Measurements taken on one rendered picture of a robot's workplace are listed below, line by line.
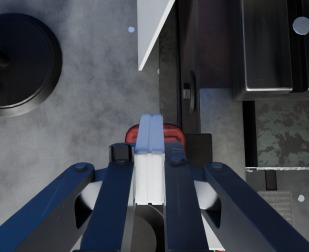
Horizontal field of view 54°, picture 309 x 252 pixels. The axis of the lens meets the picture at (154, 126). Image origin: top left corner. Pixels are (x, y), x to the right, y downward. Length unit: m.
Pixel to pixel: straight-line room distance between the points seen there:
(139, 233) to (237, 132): 0.72
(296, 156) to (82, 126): 0.80
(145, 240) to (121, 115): 0.43
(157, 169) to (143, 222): 0.92
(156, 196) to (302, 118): 0.33
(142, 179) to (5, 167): 1.04
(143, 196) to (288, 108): 0.32
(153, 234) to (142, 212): 0.09
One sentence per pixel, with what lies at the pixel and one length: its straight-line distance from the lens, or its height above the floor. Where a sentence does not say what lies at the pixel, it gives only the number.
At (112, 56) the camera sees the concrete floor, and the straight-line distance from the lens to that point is 1.14.
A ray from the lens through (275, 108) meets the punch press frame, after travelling 0.45.
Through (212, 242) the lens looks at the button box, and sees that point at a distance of 0.44.
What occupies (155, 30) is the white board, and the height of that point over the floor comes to 0.32.
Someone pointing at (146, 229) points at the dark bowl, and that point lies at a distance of 1.08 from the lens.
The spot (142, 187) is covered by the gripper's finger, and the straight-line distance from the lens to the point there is 0.16.
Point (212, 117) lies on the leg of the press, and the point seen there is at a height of 0.64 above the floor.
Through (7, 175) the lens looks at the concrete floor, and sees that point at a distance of 1.18.
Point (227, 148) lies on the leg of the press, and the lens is 0.42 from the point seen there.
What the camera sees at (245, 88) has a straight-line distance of 0.38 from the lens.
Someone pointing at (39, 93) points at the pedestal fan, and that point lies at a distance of 1.14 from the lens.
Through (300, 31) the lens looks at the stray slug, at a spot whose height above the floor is 0.71.
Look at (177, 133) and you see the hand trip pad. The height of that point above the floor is 0.76.
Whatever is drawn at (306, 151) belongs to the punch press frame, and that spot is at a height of 0.65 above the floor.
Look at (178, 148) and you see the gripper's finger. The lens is 0.17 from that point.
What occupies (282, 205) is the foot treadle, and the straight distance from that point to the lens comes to 0.96.
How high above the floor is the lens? 1.05
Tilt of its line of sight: 82 degrees down
